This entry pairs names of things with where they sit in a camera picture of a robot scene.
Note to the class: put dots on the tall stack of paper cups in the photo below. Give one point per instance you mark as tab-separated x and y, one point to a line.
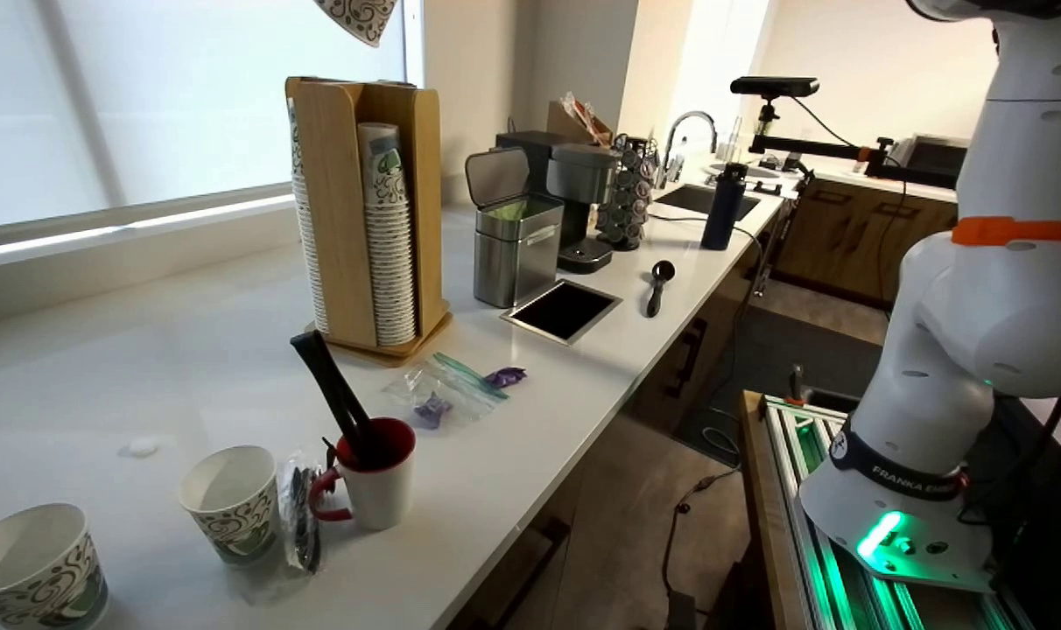
391	233

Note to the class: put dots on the grey coffee machine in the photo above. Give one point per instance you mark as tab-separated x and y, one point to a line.
581	175

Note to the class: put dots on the wooden box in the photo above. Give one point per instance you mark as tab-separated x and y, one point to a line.
575	119

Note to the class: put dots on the purple plastic piece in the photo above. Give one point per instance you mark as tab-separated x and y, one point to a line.
505	377
430	412

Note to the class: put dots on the clear plastic bag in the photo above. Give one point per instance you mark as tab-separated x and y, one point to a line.
434	391

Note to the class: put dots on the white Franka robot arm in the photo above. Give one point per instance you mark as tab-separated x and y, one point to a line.
997	315

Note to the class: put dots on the small white cap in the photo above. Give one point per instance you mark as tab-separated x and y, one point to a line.
141	444

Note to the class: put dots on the wooden cup dispenser stand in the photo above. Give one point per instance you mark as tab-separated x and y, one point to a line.
336	212

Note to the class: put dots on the black counter sink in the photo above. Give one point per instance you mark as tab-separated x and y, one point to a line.
692	198

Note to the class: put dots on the black coffee scoop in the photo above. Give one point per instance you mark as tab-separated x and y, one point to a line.
656	282

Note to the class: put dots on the white mug red inside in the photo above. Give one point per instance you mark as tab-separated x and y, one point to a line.
374	493

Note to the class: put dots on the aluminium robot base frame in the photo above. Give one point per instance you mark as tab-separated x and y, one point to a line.
775	501

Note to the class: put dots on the wooden cabinet under sink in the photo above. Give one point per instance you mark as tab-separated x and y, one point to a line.
855	240

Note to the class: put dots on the teal plastic stick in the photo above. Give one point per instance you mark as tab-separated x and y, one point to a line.
458	371

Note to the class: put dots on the black bottle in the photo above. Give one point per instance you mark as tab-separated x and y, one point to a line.
725	212

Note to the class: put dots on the chrome faucet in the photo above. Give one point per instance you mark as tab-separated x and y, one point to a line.
677	126

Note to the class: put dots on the black inset counter tray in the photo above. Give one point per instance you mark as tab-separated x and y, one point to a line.
565	312

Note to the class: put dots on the large printed paper cup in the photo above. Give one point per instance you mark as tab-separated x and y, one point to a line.
49	589

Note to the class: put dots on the white window roller blind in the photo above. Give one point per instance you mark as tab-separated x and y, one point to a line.
199	92

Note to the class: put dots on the dark coffee pod carousel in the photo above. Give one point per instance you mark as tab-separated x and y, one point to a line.
627	193

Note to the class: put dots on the steel bin green liner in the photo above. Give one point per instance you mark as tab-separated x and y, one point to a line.
517	256

